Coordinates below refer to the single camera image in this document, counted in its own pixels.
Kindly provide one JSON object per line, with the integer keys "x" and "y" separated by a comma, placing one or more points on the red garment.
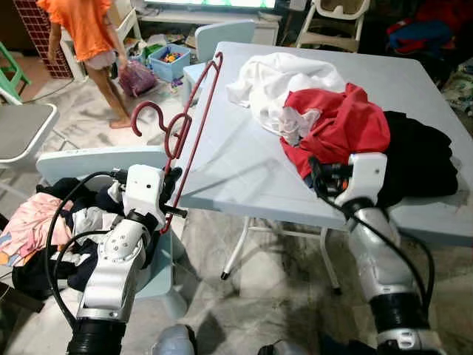
{"x": 347, "y": 122}

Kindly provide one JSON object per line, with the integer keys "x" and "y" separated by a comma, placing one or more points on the dark red clothes hanger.
{"x": 150, "y": 104}

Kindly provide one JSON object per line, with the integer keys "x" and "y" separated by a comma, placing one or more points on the pink garment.
{"x": 33, "y": 225}

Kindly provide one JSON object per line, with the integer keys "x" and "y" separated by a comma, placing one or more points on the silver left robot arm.
{"x": 114, "y": 266}

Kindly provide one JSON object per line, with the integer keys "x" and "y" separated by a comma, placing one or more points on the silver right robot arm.
{"x": 377, "y": 251}

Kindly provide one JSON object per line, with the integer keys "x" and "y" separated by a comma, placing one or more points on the light blue folding table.
{"x": 244, "y": 170}

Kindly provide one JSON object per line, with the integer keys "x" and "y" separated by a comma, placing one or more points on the light blue plastic chair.
{"x": 225, "y": 37}
{"x": 81, "y": 159}

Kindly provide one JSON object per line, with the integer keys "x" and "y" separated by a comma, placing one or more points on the purple bag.
{"x": 138, "y": 80}

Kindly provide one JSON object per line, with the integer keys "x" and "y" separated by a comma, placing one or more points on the blue toy bin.
{"x": 170, "y": 70}

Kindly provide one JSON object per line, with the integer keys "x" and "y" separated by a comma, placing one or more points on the white printed bag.
{"x": 460, "y": 89}

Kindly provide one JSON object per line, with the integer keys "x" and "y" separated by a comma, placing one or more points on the grey chair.
{"x": 26, "y": 129}

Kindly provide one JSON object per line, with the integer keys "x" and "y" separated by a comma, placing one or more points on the blue and red bag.
{"x": 417, "y": 37}

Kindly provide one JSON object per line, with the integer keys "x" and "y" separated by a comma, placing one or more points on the white high chair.
{"x": 332, "y": 9}

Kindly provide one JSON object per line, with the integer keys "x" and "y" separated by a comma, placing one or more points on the white TV cabinet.
{"x": 222, "y": 18}

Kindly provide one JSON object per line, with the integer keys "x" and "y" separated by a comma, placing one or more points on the child in orange shirt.
{"x": 81, "y": 26}

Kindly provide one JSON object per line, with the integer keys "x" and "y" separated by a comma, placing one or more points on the green plastic stool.
{"x": 13, "y": 74}

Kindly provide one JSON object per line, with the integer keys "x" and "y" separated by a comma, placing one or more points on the red lattice cabinet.
{"x": 33, "y": 37}

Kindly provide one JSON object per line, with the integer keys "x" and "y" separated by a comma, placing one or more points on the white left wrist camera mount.
{"x": 144, "y": 191}

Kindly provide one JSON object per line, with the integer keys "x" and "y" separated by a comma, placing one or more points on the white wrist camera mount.
{"x": 144, "y": 191}
{"x": 369, "y": 174}

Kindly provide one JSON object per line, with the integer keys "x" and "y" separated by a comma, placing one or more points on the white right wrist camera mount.
{"x": 369, "y": 174}

